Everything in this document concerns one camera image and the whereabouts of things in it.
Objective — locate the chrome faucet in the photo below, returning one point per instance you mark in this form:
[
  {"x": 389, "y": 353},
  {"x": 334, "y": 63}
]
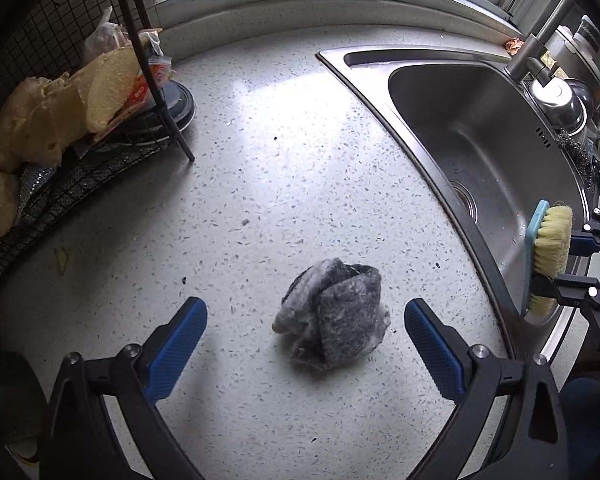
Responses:
[{"x": 528, "y": 59}]

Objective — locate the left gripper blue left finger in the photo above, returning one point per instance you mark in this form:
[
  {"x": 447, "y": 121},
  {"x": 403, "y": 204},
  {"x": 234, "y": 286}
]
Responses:
[{"x": 168, "y": 349}]

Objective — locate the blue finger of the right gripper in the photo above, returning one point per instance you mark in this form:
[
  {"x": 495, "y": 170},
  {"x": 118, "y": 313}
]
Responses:
[
  {"x": 584, "y": 244},
  {"x": 565, "y": 288}
]

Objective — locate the steel scouring pad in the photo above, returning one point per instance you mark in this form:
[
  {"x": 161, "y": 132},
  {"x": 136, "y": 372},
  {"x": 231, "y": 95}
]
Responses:
[{"x": 579, "y": 156}]

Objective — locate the stainless steel sink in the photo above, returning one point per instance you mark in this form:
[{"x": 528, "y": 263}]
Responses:
[{"x": 487, "y": 154}]

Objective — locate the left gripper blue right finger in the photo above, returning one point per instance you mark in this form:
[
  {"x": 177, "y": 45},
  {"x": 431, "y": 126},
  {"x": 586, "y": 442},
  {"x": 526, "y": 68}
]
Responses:
[{"x": 443, "y": 350}]

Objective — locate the dark round lid under rack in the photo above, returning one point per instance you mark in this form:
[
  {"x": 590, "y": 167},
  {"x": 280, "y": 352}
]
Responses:
[{"x": 147, "y": 127}]

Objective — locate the yellow bristle blue scrub brush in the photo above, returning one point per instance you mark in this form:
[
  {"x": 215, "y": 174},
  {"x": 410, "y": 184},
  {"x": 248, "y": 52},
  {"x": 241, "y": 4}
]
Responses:
[{"x": 546, "y": 252}]

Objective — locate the grey crumpled plastic bag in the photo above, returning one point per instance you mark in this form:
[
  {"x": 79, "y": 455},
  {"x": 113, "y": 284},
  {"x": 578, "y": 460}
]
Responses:
[{"x": 333, "y": 313}]

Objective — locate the yellow sponge pieces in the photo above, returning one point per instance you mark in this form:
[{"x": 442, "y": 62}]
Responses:
[{"x": 42, "y": 117}]

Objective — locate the black wire rack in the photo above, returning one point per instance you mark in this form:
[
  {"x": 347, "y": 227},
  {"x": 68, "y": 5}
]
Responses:
[{"x": 60, "y": 37}]

